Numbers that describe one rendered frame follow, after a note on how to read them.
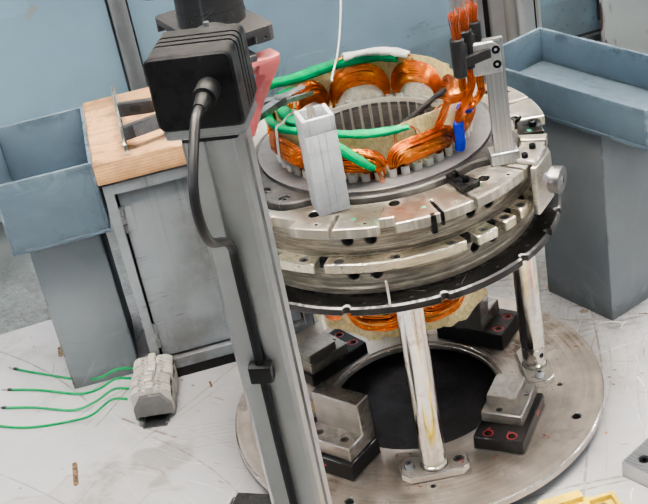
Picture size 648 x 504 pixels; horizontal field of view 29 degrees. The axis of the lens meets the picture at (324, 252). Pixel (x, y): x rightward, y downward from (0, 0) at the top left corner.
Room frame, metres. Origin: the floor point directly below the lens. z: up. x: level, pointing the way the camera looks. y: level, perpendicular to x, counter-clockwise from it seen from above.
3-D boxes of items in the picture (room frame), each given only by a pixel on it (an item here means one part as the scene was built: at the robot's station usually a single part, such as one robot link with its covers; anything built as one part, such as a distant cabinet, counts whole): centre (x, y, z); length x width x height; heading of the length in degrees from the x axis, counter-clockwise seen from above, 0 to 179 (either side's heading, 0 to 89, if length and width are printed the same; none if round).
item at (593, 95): (1.22, -0.31, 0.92); 0.25 x 0.11 x 0.28; 32
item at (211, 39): (0.60, 0.04, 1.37); 0.06 x 0.04 x 0.04; 167
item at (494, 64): (0.97, -0.16, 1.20); 0.02 x 0.01 x 0.03; 89
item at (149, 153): (1.31, 0.13, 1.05); 0.20 x 0.19 x 0.02; 97
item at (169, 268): (1.31, 0.13, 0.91); 0.19 x 0.19 x 0.26; 7
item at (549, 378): (1.07, -0.19, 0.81); 0.07 x 0.03 x 0.01; 179
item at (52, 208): (1.29, 0.29, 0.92); 0.17 x 0.11 x 0.28; 7
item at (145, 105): (1.29, 0.17, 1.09); 0.04 x 0.01 x 0.02; 82
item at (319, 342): (1.15, 0.03, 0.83); 0.05 x 0.04 x 0.02; 125
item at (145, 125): (1.23, 0.16, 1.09); 0.04 x 0.01 x 0.02; 112
